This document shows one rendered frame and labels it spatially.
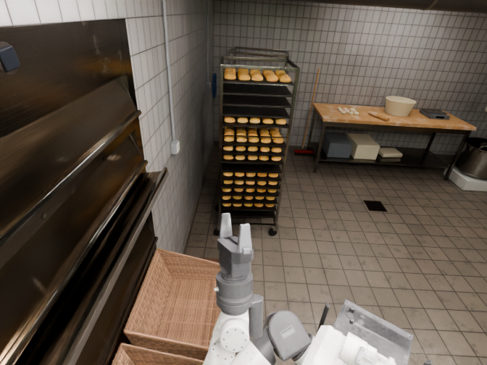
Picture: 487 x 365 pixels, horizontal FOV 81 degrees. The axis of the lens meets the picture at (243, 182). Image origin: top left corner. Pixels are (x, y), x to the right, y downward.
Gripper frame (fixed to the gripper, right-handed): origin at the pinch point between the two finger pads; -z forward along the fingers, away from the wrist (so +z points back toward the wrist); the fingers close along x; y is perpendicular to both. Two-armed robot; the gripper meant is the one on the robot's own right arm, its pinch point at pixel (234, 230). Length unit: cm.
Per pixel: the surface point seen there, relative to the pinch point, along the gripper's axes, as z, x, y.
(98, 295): 23.2, -28.4, 30.0
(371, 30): -186, -265, -338
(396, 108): -73, -238, -370
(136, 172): -6, -84, 13
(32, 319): 24, -23, 45
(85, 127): -25, -52, 32
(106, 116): -30, -64, 25
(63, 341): 30, -21, 38
